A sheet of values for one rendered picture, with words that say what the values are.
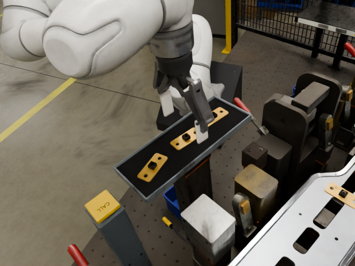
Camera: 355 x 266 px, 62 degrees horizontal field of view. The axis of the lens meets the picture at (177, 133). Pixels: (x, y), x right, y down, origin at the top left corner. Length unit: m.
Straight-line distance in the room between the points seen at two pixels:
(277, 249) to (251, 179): 0.17
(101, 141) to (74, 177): 0.39
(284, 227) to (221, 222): 0.19
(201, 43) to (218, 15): 2.12
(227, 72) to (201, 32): 0.24
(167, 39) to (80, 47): 0.21
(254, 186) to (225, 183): 0.48
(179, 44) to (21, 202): 2.10
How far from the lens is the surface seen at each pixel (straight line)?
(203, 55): 1.21
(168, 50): 0.56
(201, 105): 0.61
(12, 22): 0.97
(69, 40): 0.39
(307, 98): 0.86
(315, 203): 0.87
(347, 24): 1.62
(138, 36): 0.43
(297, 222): 0.83
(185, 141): 0.76
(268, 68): 1.86
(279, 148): 0.86
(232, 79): 1.35
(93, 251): 1.20
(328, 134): 0.99
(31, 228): 2.31
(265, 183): 0.78
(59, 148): 2.72
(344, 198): 0.89
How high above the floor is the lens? 1.71
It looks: 44 degrees down
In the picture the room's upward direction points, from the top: 11 degrees counter-clockwise
